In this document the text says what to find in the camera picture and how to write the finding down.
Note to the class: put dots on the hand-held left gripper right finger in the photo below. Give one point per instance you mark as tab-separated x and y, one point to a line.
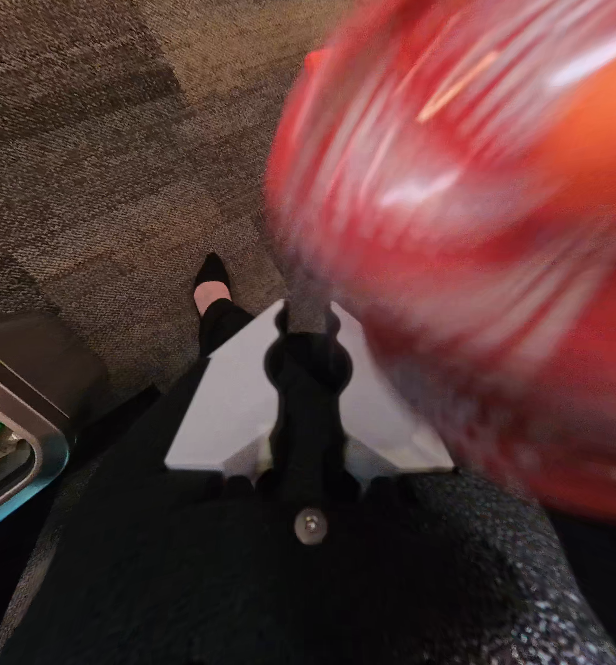
375	436

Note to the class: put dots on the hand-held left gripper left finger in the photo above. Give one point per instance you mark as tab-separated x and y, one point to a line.
225	416

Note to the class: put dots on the red white yo-yo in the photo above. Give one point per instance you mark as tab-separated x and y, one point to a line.
464	260

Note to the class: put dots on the person's black shoe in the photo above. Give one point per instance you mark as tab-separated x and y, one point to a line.
212	272

